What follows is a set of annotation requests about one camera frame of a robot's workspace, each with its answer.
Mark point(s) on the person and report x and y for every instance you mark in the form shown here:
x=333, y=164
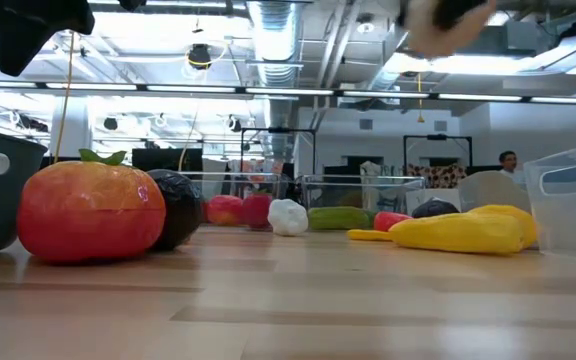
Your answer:
x=508, y=161

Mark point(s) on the smooth silver ventilation duct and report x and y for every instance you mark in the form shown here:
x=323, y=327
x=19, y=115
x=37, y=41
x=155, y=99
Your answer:
x=390, y=70

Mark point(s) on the dark purple plum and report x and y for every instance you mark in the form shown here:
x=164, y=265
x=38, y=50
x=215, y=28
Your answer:
x=435, y=207
x=183, y=210

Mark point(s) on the small yellow chili pepper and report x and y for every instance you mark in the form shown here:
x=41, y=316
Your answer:
x=368, y=235

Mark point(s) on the large orange tomato toy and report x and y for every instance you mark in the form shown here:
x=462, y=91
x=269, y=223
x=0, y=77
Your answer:
x=93, y=215

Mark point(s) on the corrugated silver ventilation duct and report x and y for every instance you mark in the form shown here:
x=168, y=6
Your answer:
x=275, y=30

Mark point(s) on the orange red mango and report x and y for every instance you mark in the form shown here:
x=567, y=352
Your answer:
x=225, y=210

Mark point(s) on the large white garlic bulb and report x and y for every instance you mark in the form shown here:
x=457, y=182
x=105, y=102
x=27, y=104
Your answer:
x=288, y=217

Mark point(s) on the spotted cloth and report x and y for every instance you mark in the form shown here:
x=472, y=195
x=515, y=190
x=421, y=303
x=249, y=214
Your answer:
x=440, y=176

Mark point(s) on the black metal frame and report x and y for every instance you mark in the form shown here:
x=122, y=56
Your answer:
x=438, y=136

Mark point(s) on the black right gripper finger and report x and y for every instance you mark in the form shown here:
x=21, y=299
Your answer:
x=460, y=10

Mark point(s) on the yellow banana toy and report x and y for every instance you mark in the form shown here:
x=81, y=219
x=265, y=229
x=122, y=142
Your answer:
x=458, y=234

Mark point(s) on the black screen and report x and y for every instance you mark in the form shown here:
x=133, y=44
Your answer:
x=168, y=159

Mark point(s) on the small white garlic bulb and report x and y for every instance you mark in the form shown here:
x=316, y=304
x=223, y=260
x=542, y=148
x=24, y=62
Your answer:
x=428, y=42

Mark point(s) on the long ceiling light bar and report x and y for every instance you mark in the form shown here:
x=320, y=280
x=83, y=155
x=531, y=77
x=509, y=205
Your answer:
x=288, y=91

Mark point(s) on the white plastic bin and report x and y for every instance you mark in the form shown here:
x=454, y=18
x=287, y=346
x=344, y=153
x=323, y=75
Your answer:
x=418, y=196

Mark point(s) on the small red pepper toy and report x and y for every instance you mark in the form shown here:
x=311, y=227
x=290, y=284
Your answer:
x=390, y=220

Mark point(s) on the black dome ceiling camera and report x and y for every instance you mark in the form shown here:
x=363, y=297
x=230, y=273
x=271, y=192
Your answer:
x=199, y=56

